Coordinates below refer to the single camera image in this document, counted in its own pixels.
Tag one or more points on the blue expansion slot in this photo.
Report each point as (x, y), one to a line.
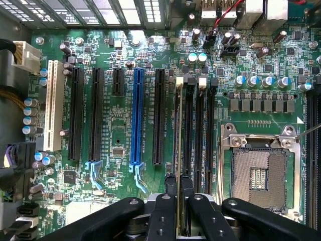
(137, 115)

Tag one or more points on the black square chip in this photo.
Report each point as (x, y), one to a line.
(69, 177)

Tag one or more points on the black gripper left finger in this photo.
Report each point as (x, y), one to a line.
(161, 218)

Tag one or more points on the white power connector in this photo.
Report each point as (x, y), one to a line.
(26, 56)

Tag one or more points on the black RAM slot pair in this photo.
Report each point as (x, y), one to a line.
(314, 160)

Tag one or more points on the black fan header connector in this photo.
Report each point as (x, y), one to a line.
(210, 39)

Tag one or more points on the thin metal locking lever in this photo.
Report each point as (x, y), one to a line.
(309, 130)

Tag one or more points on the long black expansion slot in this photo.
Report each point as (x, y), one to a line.
(76, 115)
(96, 115)
(159, 115)

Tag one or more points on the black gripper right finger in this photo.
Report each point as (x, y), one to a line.
(208, 221)

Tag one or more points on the short black expansion slot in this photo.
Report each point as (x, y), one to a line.
(118, 81)

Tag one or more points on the silver CPU socket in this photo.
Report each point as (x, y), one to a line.
(259, 173)

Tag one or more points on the silver rear port block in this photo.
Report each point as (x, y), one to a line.
(277, 10)
(254, 10)
(208, 8)
(228, 10)

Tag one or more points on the green PC motherboard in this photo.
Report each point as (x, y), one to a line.
(120, 110)

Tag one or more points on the white PCI expansion slot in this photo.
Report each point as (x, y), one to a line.
(53, 105)

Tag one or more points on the RAM slot with black latch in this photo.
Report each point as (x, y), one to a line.
(212, 125)
(189, 125)

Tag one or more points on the RAM slot with white latch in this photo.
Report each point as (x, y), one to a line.
(200, 125)
(175, 120)

